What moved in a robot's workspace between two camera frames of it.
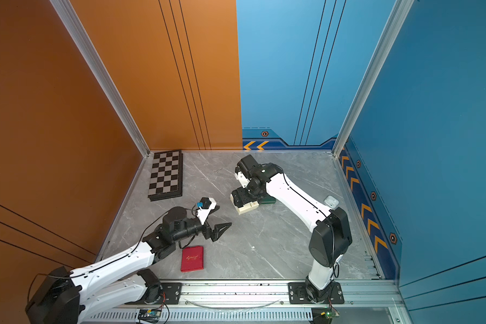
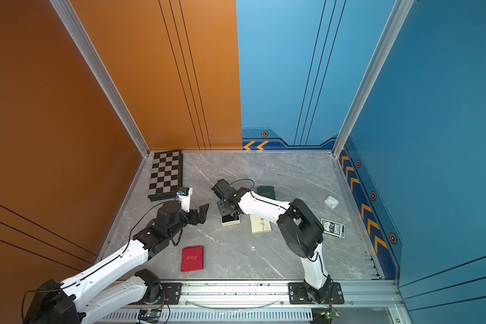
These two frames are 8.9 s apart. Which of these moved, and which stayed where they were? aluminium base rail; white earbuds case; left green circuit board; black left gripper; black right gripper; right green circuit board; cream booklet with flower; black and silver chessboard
Moved: cream booklet with flower; black left gripper; black right gripper
Stayed: black and silver chessboard; aluminium base rail; white earbuds case; left green circuit board; right green circuit board
